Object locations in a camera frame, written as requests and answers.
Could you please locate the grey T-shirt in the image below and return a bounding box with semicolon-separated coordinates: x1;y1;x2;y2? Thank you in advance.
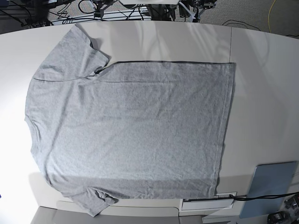
25;26;235;216

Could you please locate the blue-grey flat panel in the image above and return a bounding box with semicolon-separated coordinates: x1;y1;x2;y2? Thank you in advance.
239;161;298;219

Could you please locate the black device on floor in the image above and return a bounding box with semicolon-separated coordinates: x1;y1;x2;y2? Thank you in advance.
267;211;289;224

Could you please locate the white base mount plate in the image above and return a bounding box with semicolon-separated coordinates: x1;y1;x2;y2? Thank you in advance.
119;0;180;5

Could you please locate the white cable grommet tray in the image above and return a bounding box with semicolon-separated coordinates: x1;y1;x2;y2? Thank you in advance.
180;192;237;211

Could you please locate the black cable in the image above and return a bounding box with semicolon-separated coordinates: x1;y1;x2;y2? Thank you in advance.
229;191;299;201

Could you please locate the yellow cable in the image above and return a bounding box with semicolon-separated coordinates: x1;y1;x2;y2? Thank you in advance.
267;0;276;33

